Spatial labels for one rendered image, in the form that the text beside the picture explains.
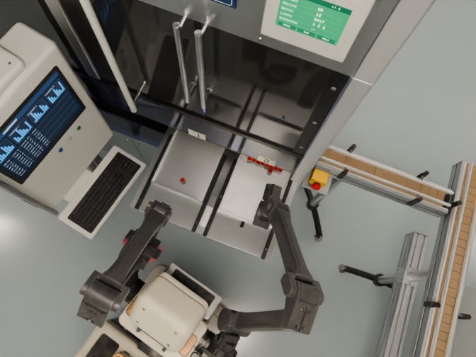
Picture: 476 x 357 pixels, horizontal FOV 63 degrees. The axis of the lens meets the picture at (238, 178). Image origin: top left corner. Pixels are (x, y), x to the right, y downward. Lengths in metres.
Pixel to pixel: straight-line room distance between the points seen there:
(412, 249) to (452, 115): 1.44
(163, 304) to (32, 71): 0.86
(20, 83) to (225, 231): 1.01
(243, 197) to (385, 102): 1.79
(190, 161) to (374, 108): 1.78
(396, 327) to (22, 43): 2.10
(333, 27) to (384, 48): 0.13
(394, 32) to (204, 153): 1.20
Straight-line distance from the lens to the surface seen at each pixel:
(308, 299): 1.09
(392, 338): 2.31
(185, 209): 1.83
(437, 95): 3.51
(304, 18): 0.93
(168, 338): 1.33
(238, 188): 1.84
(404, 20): 0.90
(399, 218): 3.00
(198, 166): 1.88
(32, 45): 1.49
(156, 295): 1.30
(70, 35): 1.55
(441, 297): 1.96
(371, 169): 1.96
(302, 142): 1.47
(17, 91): 1.44
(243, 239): 1.80
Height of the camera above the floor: 2.66
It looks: 73 degrees down
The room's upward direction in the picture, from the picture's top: 9 degrees clockwise
